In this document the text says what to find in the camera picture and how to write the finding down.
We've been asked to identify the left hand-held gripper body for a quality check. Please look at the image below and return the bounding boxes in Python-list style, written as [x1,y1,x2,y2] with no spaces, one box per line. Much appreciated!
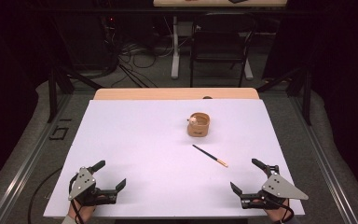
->
[68,166,118,207]

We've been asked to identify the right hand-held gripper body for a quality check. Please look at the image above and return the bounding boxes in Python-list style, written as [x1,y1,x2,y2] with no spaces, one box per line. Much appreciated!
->
[241,165,310,209]

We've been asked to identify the dark pen with tan end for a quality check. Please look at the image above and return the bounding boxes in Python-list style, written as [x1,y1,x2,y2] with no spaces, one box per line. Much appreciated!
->
[192,144,229,169]

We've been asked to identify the tan wooden pen holder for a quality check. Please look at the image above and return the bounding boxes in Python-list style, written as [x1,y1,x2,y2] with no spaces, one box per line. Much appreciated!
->
[186,112,212,138]

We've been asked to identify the person's right hand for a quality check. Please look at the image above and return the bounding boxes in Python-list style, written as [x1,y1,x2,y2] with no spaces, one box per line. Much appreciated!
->
[262,200,293,223]

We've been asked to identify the person's left hand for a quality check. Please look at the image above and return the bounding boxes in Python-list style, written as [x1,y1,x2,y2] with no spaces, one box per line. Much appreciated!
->
[68,200,97,224]

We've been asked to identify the white sheet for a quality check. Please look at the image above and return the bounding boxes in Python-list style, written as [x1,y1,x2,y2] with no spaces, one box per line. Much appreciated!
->
[43,99,306,218]

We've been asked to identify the white desk leg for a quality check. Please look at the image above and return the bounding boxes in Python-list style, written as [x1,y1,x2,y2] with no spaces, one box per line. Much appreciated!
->
[171,15,182,80]
[242,58,255,81]

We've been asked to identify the wooden table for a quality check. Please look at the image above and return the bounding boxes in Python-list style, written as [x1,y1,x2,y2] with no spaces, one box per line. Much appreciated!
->
[92,87,260,101]

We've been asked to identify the black folding chair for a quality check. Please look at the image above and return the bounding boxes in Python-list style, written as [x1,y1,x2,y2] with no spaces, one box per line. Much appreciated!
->
[189,11,258,89]

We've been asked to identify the light wooden desk top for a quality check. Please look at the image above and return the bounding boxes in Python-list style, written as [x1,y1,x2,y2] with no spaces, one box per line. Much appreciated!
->
[152,0,289,8]

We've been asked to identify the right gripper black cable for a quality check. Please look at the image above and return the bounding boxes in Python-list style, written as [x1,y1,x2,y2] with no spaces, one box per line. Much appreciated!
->
[268,197,295,224]

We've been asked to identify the black floor cable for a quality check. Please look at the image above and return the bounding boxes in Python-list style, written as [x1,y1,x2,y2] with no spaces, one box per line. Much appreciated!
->
[27,167,63,224]

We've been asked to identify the aluminium floor rail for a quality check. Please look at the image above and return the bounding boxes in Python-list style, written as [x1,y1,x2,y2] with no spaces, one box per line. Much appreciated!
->
[291,92,358,224]
[0,92,73,224]

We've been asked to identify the black metal frame stand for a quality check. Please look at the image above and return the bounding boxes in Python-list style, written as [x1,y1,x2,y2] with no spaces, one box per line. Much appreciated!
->
[255,65,312,127]
[47,64,104,124]

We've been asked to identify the bundle of floor cables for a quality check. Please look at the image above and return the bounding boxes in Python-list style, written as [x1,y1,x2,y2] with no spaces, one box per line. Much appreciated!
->
[103,18,176,89]

